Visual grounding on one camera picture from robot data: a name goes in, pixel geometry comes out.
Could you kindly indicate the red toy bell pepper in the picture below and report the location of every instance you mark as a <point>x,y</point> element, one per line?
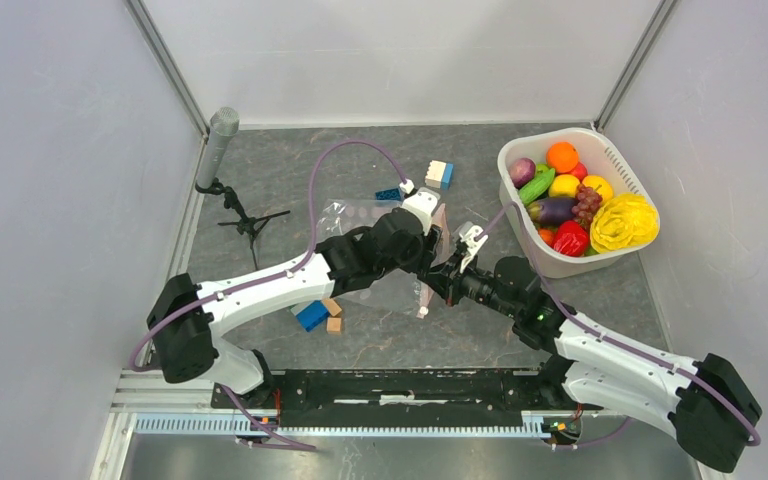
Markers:
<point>571,239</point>

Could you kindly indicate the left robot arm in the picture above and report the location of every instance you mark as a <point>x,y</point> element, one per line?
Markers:
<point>188,321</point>

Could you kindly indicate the dark blue flat block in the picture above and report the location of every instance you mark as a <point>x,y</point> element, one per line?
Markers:
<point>393,194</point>

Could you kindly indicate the orange toy fruit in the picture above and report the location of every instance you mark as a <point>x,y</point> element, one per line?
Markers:
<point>563,157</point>

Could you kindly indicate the purple toy eggplant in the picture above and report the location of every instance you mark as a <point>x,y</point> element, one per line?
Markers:
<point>552,211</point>

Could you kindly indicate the red toy apple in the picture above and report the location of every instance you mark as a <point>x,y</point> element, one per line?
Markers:
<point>579,171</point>

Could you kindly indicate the clear zip top bag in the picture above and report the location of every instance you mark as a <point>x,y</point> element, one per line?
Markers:
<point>359,238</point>

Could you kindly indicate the white plastic basket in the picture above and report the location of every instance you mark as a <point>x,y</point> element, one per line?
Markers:
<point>602,158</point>

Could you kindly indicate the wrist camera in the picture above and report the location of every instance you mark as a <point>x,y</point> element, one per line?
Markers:
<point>471,238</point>
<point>421,202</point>

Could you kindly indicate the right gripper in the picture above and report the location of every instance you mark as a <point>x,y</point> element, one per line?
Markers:
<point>446,279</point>

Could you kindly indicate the yellow toy cabbage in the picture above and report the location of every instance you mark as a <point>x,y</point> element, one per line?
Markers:
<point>627,220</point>

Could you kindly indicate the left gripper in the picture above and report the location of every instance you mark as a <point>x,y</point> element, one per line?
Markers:
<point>426,246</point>

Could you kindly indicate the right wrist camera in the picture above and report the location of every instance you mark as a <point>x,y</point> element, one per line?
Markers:
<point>471,238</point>

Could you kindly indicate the tan small block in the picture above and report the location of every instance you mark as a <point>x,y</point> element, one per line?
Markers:
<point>333,308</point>

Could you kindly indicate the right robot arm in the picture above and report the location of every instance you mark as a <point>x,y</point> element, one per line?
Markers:
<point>703,404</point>

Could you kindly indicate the blue green grey block stack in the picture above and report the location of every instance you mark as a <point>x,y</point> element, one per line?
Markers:
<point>310,314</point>

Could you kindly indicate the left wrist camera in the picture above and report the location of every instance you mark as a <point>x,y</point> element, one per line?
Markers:
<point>421,202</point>

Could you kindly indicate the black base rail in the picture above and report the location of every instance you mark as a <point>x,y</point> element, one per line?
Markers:
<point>412,398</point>

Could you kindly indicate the yellow toy fruit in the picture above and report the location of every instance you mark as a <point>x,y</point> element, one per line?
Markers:
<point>564,185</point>

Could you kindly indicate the white and blue block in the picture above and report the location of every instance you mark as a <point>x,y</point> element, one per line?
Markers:
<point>439,175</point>

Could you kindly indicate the green toy cucumber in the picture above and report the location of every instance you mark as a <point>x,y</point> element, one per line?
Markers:
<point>537,186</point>

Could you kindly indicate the purple toy grapes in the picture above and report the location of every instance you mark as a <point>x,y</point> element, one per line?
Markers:
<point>588,203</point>

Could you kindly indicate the purple toy onion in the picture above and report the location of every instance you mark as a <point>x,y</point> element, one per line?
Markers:
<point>522,171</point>

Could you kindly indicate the orange small block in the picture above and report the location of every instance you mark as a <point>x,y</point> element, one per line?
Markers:
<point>334,325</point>

